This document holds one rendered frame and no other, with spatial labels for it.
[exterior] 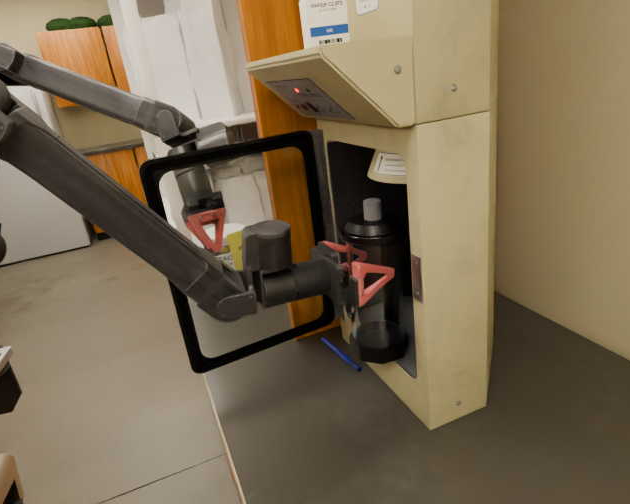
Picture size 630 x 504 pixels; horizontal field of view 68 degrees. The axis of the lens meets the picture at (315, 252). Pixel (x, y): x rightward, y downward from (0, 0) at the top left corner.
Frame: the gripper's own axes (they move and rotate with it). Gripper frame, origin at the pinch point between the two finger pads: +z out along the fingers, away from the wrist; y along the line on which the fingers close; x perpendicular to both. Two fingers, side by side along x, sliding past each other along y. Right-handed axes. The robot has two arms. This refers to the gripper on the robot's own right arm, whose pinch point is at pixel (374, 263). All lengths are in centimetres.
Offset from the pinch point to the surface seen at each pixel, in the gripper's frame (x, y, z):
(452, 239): -7.4, -14.0, 4.4
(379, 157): -17.2, 0.2, 1.5
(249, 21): -39.2, 23.1, -10.4
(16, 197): 60, 474, -144
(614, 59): -29, -6, 41
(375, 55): -31.1, -14.0, -6.8
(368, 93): -27.2, -14.0, -7.8
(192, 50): -42, 115, -6
